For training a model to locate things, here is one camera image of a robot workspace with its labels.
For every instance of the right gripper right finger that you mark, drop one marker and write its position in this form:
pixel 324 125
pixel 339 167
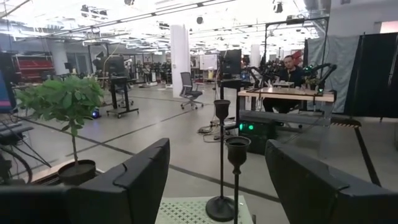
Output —
pixel 304 193

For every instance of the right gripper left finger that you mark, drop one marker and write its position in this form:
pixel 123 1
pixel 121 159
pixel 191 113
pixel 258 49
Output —
pixel 133 193

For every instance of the black candlestick holder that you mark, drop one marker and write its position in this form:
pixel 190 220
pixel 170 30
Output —
pixel 237 151
pixel 221 209

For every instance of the background black robot arm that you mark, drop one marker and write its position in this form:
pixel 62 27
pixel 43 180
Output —
pixel 258 73
pixel 320 70

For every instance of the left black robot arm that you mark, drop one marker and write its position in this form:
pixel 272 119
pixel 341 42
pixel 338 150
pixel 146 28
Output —
pixel 15 132

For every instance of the green perforated metal shelf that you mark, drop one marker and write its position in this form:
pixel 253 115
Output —
pixel 180 211

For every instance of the black computer green lights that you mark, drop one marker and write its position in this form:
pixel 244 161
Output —
pixel 258 137

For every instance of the black standing desk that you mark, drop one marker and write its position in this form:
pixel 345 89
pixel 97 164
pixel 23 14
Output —
pixel 121 93

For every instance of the potted green plant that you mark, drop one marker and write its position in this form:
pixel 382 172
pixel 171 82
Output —
pixel 62 99

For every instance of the person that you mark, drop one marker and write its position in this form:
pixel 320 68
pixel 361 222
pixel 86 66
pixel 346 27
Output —
pixel 290 74

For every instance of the grey office chair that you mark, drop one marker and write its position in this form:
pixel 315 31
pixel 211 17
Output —
pixel 188 84

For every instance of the grey curtain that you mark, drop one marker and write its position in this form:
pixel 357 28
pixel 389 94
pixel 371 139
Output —
pixel 342 62

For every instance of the black partition panel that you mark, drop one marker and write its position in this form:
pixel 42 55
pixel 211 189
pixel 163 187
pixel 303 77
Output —
pixel 373 74

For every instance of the white round pillar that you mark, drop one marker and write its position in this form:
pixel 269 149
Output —
pixel 180 56

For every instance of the black monitor on stand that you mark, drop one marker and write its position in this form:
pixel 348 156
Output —
pixel 230 62

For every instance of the whiteboard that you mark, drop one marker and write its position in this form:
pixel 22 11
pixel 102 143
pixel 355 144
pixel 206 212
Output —
pixel 208 62

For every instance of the red storage shelf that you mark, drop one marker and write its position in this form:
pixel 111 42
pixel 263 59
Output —
pixel 32 64

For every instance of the black framed computer monitor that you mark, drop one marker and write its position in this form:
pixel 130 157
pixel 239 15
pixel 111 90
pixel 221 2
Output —
pixel 4 90

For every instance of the wooden table grey frame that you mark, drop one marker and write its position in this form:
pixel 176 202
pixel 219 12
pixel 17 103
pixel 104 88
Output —
pixel 286 94

